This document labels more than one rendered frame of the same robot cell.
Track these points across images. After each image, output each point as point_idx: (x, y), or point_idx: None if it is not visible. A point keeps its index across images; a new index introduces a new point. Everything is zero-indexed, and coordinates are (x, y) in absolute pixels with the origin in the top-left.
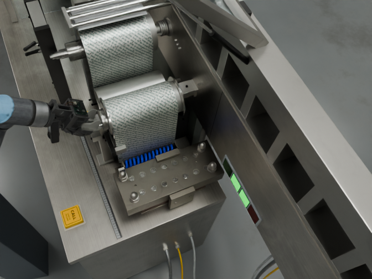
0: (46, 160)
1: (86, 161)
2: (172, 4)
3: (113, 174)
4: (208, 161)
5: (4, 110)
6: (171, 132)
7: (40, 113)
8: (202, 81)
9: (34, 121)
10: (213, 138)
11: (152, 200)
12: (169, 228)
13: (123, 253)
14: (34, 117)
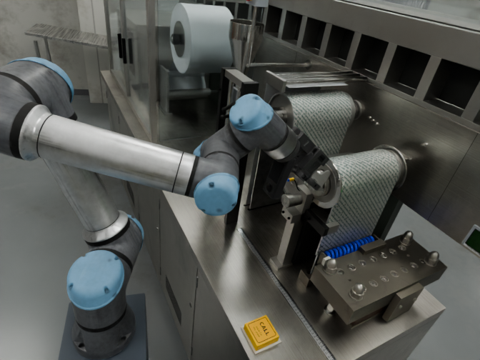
0: (209, 263)
1: (258, 265)
2: (368, 80)
3: (315, 266)
4: (421, 255)
5: (266, 109)
6: (377, 216)
7: (291, 132)
8: (423, 142)
9: (285, 141)
10: (441, 213)
11: (379, 297)
12: (379, 357)
13: None
14: (286, 134)
